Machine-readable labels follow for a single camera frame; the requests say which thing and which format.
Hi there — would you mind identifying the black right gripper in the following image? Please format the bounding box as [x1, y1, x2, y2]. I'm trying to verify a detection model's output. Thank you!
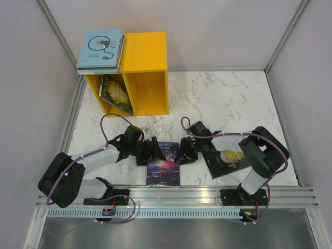
[174, 137, 203, 166]

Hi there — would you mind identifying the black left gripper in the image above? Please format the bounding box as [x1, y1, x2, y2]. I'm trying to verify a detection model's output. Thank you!
[130, 136, 165, 166]

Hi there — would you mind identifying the purple galaxy cover book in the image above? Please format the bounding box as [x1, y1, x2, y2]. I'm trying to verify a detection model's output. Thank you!
[146, 142, 180, 186]

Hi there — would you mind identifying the black Moon Sixpence book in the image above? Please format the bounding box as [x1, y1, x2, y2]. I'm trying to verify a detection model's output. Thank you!
[201, 150, 250, 179]

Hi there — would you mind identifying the green gold cover book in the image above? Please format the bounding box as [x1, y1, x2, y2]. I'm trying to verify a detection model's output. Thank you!
[99, 75, 134, 116]

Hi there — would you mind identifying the blue 20000 Leagues book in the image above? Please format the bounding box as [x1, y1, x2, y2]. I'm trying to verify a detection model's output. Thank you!
[77, 35, 125, 74]

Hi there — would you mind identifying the dark Wuthering Heights book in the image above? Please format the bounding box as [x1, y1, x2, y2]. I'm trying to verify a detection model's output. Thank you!
[77, 36, 127, 76]

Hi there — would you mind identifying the light blue Old Man book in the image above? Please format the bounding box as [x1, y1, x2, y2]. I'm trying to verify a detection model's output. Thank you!
[77, 29, 122, 69]

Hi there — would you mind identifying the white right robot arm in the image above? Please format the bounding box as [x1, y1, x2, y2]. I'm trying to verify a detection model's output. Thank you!
[174, 121, 290, 204]

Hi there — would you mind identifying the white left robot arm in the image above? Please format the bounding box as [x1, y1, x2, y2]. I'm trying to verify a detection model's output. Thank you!
[38, 125, 165, 208]

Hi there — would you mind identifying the yellow wooden shelf box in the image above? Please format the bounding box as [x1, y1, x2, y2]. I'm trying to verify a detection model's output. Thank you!
[83, 31, 170, 118]

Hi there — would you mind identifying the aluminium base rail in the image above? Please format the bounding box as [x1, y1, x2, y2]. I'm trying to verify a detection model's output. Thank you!
[36, 184, 320, 210]

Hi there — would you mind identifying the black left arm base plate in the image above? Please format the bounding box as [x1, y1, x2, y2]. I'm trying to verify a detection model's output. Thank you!
[83, 189, 130, 206]

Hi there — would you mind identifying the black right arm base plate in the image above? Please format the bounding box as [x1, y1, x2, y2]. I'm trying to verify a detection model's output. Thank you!
[220, 189, 268, 206]

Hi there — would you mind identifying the perforated cable duct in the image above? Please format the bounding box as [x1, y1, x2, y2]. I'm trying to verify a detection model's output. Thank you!
[47, 207, 242, 219]

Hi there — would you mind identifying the aluminium corner post left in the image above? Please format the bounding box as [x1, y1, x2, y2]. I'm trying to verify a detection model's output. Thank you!
[36, 0, 86, 78]

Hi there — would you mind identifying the aluminium corner post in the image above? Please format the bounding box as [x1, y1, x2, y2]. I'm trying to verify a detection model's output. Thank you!
[264, 0, 311, 75]
[36, 0, 86, 78]

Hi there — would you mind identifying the aluminium corner post right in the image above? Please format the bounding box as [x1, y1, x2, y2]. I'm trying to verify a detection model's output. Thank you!
[264, 0, 311, 75]

